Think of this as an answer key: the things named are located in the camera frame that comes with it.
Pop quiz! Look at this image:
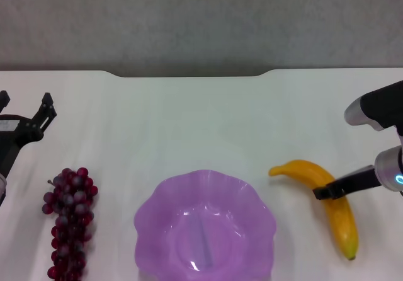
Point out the yellow banana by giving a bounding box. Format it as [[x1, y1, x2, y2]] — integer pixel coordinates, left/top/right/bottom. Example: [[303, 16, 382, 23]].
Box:
[[268, 159, 360, 261]]

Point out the purple wavy plastic plate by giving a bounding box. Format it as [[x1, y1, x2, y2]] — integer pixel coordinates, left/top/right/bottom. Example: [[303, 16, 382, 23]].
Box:
[[133, 169, 278, 281]]

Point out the dark red grape bunch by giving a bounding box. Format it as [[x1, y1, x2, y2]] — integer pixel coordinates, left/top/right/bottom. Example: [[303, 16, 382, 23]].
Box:
[[42, 167, 99, 280]]

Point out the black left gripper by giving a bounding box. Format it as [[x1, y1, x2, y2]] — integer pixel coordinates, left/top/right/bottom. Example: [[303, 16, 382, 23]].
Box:
[[0, 90, 58, 181]]

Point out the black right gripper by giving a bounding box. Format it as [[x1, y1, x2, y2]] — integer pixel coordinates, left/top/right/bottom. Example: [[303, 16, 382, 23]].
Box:
[[313, 164, 383, 201]]

